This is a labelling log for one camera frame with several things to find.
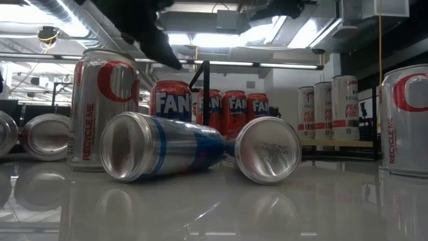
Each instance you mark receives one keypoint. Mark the person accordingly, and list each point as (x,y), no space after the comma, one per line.
(194,108)

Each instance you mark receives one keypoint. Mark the black mesh cart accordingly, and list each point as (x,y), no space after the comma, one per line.
(366,132)

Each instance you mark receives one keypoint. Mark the black crate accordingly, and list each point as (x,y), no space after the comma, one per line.
(275,112)

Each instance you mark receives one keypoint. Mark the silver Diet Coke can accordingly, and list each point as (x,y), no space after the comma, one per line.
(404,134)
(90,100)

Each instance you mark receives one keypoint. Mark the grey rectangular air duct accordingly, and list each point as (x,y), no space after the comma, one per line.
(314,30)

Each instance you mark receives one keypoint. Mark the teal Red Bull can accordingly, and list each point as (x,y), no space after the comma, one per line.
(267,150)

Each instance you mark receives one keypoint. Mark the white ventilation unit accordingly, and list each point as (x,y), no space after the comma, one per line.
(388,8)

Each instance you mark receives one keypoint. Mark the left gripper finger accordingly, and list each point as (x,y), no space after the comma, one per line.
(158,47)

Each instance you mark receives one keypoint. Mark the wooden shelf black metal frame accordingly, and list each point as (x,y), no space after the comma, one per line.
(334,143)

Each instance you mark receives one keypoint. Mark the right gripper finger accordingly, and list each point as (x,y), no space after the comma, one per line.
(281,8)

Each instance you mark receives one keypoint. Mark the dark red soda can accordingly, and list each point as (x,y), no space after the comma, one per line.
(6,134)

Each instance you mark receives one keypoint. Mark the white Celsius can black lid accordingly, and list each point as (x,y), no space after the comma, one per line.
(306,107)
(344,110)
(322,114)

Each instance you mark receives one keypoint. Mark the silver blue Red Bull can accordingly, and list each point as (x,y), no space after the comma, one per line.
(167,147)

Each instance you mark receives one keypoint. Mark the long fluorescent light bar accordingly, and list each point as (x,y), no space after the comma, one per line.
(287,66)

